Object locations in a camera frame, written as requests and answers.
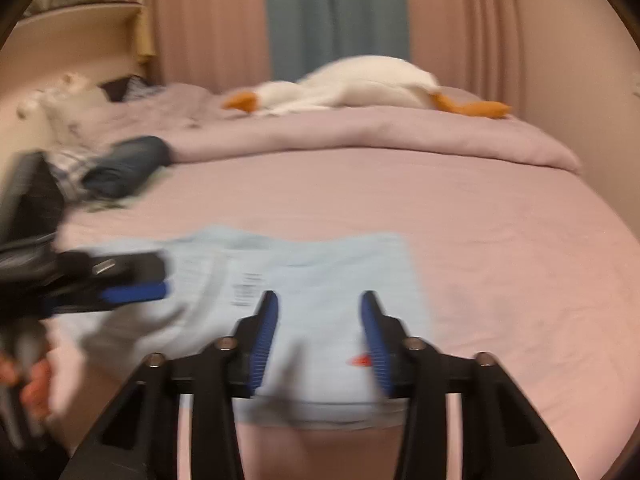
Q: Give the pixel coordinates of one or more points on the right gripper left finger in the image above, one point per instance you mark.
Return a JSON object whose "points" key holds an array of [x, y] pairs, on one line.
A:
{"points": [[136, 436]]}

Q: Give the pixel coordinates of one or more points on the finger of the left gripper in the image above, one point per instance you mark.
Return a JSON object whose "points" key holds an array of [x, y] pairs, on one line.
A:
{"points": [[120, 269], [134, 293]]}

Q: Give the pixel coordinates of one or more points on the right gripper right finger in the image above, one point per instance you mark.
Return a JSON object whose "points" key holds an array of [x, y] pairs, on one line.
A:
{"points": [[503, 436]]}

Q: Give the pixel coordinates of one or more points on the light blue denim pants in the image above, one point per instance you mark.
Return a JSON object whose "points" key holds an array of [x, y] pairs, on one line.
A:
{"points": [[216, 276]]}

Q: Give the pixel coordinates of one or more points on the left hand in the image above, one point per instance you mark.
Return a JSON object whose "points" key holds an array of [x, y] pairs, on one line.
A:
{"points": [[35, 394]]}

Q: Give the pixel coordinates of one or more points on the dark blue folded jeans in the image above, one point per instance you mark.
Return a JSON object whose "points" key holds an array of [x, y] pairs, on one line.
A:
{"points": [[126, 168]]}

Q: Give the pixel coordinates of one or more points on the plaid pillow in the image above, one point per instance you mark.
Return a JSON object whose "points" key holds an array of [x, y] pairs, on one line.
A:
{"points": [[69, 166]]}

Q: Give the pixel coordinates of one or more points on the pink quilt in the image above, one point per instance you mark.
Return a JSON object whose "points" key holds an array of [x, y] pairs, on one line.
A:
{"points": [[191, 121]]}

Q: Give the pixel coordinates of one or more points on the cream pillow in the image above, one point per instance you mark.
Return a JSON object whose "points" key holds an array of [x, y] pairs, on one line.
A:
{"points": [[63, 115]]}

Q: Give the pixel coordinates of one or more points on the pink bed sheet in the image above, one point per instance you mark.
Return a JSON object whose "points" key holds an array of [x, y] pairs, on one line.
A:
{"points": [[523, 262]]}

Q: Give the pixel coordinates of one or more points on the wooden shelf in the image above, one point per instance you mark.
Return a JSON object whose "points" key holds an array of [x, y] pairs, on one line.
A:
{"points": [[45, 19]]}

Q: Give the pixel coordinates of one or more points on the white goose plush toy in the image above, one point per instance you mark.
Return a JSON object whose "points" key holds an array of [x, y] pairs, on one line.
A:
{"points": [[358, 81]]}

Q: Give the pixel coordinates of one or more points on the blue curtain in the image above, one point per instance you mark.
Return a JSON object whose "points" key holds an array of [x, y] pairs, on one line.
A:
{"points": [[306, 34]]}

